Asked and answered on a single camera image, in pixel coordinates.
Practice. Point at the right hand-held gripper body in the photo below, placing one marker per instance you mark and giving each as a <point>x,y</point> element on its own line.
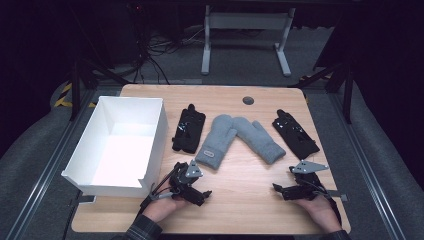
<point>308,186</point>

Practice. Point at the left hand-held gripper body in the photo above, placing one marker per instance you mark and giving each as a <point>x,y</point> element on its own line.
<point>181,181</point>

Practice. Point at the plain grey mitten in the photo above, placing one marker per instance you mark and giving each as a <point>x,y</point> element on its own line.
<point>260,143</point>

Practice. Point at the grey mitten with label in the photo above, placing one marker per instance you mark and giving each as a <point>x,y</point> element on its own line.
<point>216,140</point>

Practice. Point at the white box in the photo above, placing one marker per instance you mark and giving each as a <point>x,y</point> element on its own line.
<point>123,150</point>

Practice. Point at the person's right hand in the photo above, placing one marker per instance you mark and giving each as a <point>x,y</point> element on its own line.
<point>321,211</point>

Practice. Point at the person's left hand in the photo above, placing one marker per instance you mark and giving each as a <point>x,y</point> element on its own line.
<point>163,208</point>

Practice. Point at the black glove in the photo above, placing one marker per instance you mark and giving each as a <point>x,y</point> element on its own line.
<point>295,135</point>
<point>189,131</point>

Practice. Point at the grey round table grommet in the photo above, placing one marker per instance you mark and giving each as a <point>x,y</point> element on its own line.
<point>248,100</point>

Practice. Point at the black metal stand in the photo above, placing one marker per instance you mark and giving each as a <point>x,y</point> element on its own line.
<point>348,93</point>
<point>76,90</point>

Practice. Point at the yellow and black floor tape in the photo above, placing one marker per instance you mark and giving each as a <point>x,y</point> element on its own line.
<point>63,100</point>

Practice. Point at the dark box with red light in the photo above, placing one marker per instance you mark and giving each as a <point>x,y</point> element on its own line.
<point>121,33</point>

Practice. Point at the aluminium floor rail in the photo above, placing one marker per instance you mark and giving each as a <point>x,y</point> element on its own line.
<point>50,166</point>
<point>370,173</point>

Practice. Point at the white metal desk frame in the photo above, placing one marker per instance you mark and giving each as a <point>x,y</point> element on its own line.
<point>246,20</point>

